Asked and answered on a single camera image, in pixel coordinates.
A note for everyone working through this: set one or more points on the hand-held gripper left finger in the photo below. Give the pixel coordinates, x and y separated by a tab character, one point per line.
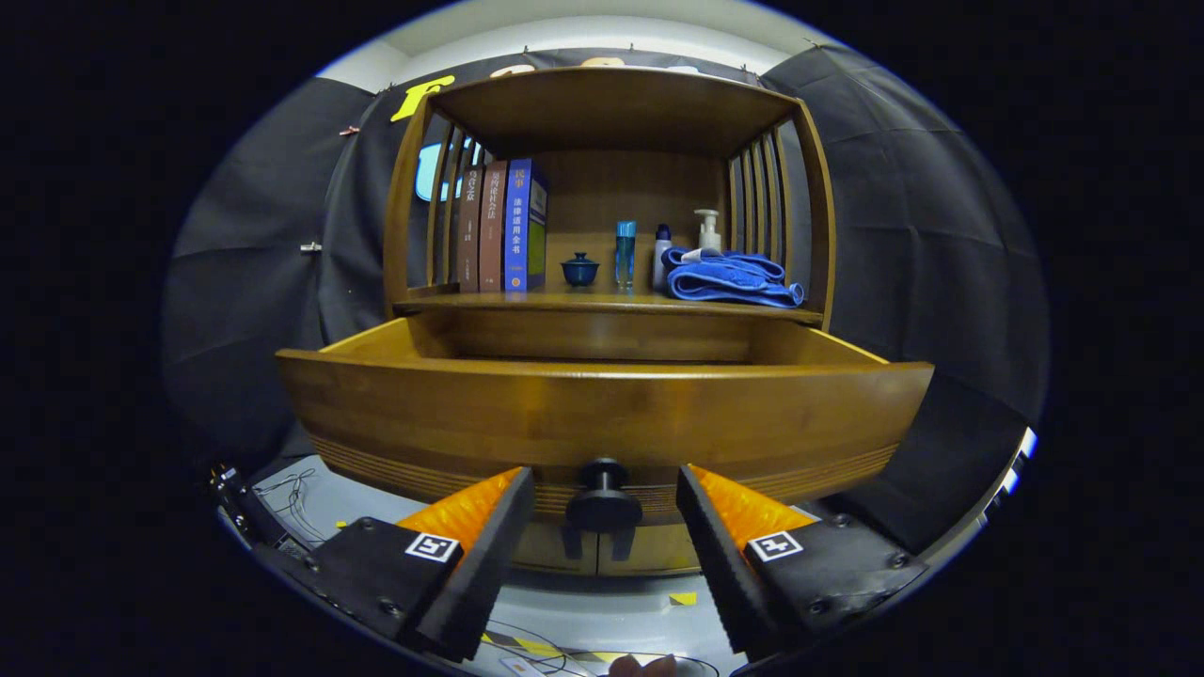
470	583

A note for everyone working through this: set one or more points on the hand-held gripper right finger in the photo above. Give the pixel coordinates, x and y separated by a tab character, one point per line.
736	578

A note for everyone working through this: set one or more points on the wooden drawer with black knob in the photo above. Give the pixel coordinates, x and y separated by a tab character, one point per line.
564	414

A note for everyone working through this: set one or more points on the wooden cabinet door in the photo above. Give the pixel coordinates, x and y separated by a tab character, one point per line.
658	550
550	555

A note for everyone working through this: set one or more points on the wooden countertop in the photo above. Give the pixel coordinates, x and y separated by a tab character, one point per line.
602	301

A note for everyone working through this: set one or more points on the brown wooden cabinet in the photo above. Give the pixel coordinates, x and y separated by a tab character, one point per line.
611	108

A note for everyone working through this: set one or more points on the yellow floor tape piece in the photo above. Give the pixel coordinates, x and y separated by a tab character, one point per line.
683	598

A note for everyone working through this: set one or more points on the folded blue towel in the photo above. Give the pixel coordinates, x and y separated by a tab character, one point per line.
729	280

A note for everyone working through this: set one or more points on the white bottle with blue cap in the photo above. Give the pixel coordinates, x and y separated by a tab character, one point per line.
662	259

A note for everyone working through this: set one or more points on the blue lidded tea bowl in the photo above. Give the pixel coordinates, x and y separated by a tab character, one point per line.
580	271

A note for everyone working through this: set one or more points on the teal clear bottle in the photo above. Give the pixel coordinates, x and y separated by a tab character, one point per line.
625	254

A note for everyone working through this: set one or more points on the white pump bottle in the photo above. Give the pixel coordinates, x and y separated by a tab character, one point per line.
708	235

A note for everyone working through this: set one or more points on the dark brown book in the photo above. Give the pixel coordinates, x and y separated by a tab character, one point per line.
468	226

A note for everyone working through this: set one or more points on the red-brown book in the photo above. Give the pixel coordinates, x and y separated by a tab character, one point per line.
493	226

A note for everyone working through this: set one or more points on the blue book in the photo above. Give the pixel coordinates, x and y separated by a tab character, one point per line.
517	226

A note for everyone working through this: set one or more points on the black backdrop cloth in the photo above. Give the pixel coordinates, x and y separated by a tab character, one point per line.
931	244

